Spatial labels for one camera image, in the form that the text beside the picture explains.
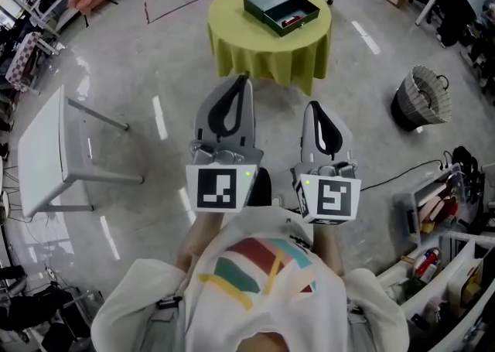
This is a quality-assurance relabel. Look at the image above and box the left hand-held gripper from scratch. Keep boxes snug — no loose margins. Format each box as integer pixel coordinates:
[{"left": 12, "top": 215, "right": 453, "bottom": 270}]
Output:
[{"left": 185, "top": 74, "right": 266, "bottom": 213}]

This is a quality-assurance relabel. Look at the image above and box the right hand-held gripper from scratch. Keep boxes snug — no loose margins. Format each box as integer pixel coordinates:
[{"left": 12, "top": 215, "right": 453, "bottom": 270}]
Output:
[{"left": 290, "top": 101, "right": 363, "bottom": 226}]

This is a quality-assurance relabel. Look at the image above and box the dark green box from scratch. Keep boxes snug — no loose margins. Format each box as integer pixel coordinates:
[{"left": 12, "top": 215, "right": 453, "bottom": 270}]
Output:
[{"left": 242, "top": 0, "right": 322, "bottom": 38}]

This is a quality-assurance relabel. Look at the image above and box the person's left forearm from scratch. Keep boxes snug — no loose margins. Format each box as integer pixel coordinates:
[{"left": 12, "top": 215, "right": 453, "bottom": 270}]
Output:
[{"left": 176, "top": 209, "right": 230, "bottom": 279}]

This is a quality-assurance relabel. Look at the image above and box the person's right forearm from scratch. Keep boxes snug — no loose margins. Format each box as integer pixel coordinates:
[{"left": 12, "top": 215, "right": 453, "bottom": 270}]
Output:
[{"left": 311, "top": 221, "right": 345, "bottom": 278}]

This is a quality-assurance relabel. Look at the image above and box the red and white bottle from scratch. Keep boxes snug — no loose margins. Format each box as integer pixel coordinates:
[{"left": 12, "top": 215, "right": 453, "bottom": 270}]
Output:
[{"left": 415, "top": 248, "right": 442, "bottom": 279}]

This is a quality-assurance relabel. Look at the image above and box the person's black shoe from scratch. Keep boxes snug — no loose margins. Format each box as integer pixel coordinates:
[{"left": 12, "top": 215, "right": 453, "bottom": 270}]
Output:
[{"left": 246, "top": 167, "right": 274, "bottom": 208}]

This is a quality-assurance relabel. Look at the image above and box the round table with green cloth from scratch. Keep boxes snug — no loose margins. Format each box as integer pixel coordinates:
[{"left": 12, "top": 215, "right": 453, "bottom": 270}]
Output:
[{"left": 206, "top": 0, "right": 333, "bottom": 97}]

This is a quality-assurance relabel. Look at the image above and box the woven basket with black liner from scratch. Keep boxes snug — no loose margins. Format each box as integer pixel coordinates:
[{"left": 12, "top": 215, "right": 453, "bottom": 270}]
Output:
[{"left": 390, "top": 65, "right": 453, "bottom": 132}]

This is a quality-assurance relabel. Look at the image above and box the clear plastic storage bin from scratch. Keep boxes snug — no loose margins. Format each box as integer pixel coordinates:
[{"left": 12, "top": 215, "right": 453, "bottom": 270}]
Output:
[{"left": 394, "top": 162, "right": 475, "bottom": 246}]

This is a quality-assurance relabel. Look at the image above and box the white rectangular table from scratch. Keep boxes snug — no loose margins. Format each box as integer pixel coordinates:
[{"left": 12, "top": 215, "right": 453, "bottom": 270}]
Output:
[{"left": 16, "top": 84, "right": 145, "bottom": 219}]

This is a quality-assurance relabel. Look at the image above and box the person's white printed shirt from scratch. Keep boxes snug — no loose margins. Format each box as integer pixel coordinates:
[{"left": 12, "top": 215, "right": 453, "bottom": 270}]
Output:
[{"left": 90, "top": 205, "right": 411, "bottom": 352}]

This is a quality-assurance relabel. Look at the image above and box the white storage shelf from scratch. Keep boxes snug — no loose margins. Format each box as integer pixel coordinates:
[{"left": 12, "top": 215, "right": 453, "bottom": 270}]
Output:
[{"left": 376, "top": 231, "right": 495, "bottom": 352}]

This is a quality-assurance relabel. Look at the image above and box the checkered pink cloth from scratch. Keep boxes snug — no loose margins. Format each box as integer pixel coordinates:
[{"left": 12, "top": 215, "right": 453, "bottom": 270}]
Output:
[{"left": 5, "top": 31, "right": 43, "bottom": 93}]

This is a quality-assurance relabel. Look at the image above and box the black power cable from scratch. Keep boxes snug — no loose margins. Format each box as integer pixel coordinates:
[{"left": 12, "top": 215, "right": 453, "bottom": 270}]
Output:
[{"left": 360, "top": 150, "right": 454, "bottom": 193}]

